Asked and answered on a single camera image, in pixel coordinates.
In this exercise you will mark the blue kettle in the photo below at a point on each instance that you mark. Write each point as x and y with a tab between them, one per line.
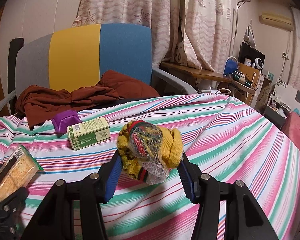
230	66

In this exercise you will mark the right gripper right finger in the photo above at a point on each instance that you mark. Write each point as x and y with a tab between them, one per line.
244	218

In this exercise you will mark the cracker packet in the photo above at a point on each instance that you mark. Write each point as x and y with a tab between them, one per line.
17	171

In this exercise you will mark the air conditioner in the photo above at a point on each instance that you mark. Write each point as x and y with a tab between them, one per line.
277	21

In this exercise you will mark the dark red garment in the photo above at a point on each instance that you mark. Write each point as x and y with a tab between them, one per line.
39	104

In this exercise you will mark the wooden desk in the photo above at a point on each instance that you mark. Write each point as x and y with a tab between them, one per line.
193	76

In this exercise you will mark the purple pouch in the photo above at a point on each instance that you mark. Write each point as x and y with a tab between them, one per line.
64	119

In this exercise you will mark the striped bed sheet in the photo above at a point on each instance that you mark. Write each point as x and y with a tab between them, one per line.
225	137

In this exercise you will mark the tricolour chair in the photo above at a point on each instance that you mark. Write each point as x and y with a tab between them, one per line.
77	57

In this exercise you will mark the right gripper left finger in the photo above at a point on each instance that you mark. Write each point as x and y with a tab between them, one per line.
54	218

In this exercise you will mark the patterned curtain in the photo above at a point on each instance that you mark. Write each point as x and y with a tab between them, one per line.
201	27

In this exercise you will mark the green white medicine box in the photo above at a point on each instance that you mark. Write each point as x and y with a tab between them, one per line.
88	133

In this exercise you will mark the yellow patterned sock ball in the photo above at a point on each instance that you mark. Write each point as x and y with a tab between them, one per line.
148	152

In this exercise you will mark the red quilt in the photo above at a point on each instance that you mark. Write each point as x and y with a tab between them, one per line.
291	128

